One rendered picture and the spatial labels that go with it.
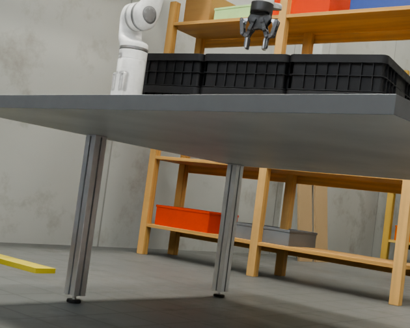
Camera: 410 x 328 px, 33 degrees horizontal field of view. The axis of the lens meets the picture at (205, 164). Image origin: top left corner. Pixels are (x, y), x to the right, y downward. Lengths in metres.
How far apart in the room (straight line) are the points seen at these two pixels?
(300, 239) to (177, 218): 0.97
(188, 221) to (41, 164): 1.14
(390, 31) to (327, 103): 3.55
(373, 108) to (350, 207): 7.38
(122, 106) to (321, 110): 0.58
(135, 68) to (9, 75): 2.76
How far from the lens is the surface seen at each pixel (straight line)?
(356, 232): 8.90
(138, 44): 2.18
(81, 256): 2.71
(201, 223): 4.94
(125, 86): 2.16
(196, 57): 2.24
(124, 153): 5.55
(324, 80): 2.05
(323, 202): 7.19
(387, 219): 8.76
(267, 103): 1.46
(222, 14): 5.20
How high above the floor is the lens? 0.45
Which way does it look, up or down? 3 degrees up
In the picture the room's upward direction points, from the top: 7 degrees clockwise
